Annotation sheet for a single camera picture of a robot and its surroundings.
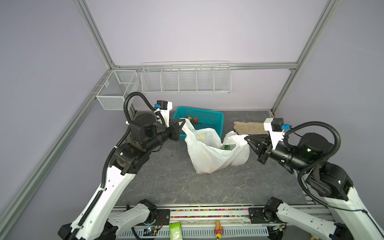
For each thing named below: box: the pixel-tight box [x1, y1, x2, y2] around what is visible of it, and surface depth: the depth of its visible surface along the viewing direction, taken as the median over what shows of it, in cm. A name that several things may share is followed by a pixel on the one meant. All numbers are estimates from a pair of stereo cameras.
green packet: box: [169, 222, 183, 240], surface depth 70 cm
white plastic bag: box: [180, 118, 250, 174], surface depth 67 cm
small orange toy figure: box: [215, 220, 224, 240], surface depth 70 cm
